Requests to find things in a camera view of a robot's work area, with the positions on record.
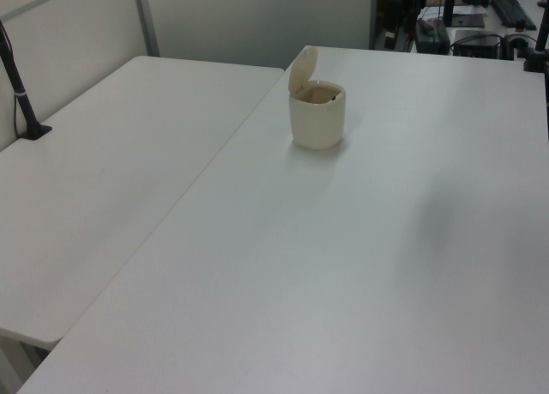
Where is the cream trash bin with lid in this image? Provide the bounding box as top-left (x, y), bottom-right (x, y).
top-left (287, 45), bottom-right (347, 151)

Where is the black electronics box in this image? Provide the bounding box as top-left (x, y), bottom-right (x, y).
top-left (453, 28), bottom-right (504, 58)

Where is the white device with black knob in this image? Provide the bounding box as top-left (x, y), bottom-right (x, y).
top-left (504, 21), bottom-right (534, 60)

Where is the black flat pad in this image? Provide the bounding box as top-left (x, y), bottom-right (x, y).
top-left (449, 14), bottom-right (486, 28)

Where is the black clamped camera pole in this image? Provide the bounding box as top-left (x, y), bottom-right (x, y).
top-left (522, 0), bottom-right (549, 74)

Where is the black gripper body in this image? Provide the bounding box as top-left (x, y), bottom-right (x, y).
top-left (385, 0), bottom-right (403, 33)

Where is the black keyboard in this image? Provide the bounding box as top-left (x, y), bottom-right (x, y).
top-left (488, 0), bottom-right (538, 31)

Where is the black clamped pole with cable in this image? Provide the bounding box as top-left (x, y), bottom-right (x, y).
top-left (0, 18), bottom-right (53, 142)

